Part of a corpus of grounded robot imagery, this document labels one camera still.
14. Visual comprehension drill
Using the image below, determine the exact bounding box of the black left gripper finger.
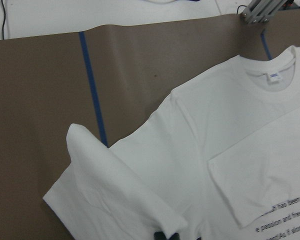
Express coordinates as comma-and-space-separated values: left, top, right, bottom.
153, 231, 180, 240

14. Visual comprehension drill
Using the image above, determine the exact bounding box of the white long-sleeve printed shirt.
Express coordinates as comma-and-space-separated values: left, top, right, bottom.
43, 46, 300, 240

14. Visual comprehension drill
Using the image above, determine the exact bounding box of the grey aluminium frame post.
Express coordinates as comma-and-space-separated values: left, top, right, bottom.
240, 0, 287, 24

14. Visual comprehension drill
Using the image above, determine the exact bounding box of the black cable on table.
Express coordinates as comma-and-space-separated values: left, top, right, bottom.
0, 0, 8, 40

